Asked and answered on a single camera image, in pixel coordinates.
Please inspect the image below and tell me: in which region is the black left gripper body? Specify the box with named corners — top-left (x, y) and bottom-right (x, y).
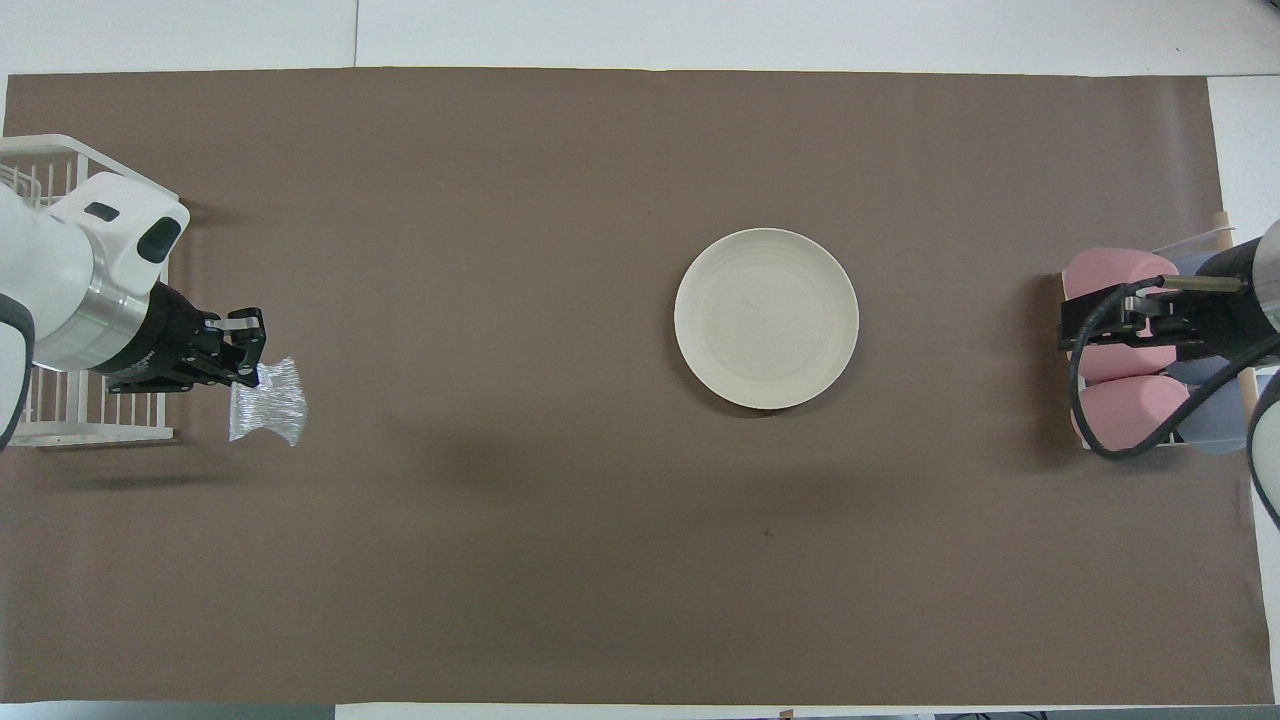
top-left (100, 283), bottom-right (219, 394)

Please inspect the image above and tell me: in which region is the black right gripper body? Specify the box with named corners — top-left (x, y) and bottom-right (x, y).
top-left (1188, 240), bottom-right (1273, 363)

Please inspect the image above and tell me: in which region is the silver foil ball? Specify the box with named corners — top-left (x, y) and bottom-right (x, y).
top-left (229, 356), bottom-right (308, 447)

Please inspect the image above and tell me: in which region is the cream round plate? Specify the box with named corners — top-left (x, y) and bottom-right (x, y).
top-left (674, 228), bottom-right (860, 410)

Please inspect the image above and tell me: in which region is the brown table mat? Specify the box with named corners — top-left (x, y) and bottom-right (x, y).
top-left (0, 68), bottom-right (1276, 706)

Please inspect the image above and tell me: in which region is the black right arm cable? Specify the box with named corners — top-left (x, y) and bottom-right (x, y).
top-left (1068, 275), bottom-right (1280, 461)

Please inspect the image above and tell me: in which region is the white cup rack wooden handle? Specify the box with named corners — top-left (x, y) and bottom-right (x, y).
top-left (1060, 212), bottom-right (1263, 457)

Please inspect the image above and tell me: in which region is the white wire dish rack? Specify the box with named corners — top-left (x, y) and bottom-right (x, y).
top-left (0, 134), bottom-right (179, 447)

